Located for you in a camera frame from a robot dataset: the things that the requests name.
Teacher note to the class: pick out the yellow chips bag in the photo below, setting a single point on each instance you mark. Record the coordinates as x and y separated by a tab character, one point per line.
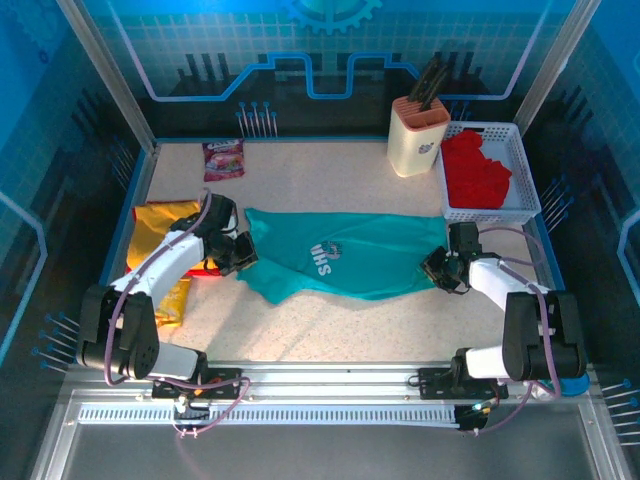
172	305

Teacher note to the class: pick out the aluminium frame post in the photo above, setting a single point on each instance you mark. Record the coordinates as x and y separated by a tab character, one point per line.
552	65
110	75

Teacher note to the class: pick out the cream knife block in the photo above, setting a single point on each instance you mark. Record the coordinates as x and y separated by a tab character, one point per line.
415	145

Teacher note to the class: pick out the folded yellow t-shirt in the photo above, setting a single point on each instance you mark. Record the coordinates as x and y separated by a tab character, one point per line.
150	220

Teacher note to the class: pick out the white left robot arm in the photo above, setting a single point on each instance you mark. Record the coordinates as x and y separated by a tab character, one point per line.
165	265

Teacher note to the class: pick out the crumpled red t-shirt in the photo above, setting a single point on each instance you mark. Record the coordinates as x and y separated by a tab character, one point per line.
475	175

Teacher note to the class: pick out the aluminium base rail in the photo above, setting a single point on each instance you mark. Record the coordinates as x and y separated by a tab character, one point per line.
325	380

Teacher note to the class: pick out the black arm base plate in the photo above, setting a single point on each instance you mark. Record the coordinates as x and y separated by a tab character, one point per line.
435	382
225	382

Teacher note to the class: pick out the teal t-shirt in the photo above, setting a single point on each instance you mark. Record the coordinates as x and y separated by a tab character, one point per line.
360	250

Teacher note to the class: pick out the purple snack bag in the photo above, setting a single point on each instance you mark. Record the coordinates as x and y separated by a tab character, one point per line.
223	160

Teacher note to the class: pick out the white perforated plastic basket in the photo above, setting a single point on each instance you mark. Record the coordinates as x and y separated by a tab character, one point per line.
525	170

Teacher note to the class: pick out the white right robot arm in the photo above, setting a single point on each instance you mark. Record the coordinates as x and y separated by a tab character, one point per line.
492	280

